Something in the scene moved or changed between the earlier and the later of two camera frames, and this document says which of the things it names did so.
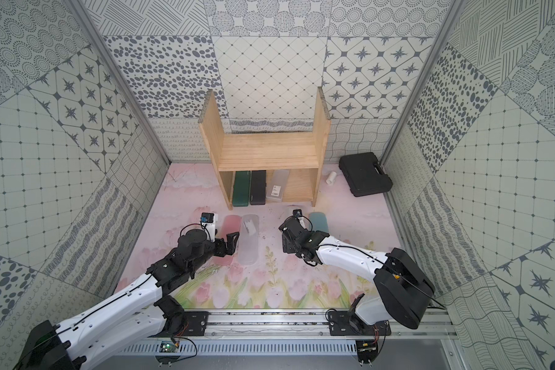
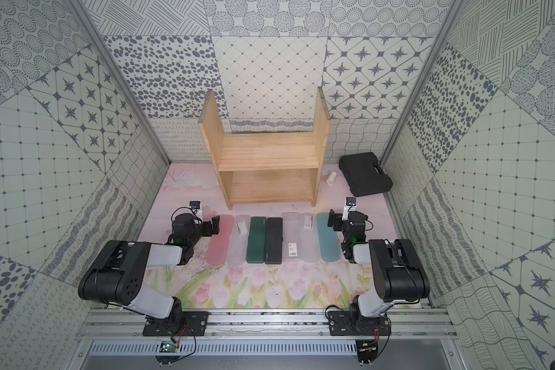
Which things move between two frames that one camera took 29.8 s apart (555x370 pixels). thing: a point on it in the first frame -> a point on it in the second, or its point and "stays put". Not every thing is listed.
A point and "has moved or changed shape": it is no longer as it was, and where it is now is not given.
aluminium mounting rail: [442, 325] stays put
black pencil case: [257, 189] -> [274, 240]
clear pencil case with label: [277, 185] has moved or changed shape
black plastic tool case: [364, 173] stays put
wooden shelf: [301, 153] stays put
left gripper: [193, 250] -> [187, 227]
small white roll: [331, 179] stays put
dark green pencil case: [241, 189] -> [256, 246]
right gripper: [287, 247] -> [335, 218]
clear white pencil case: [248, 240] has moved or changed shape
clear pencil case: [287, 213] has moved or changed shape
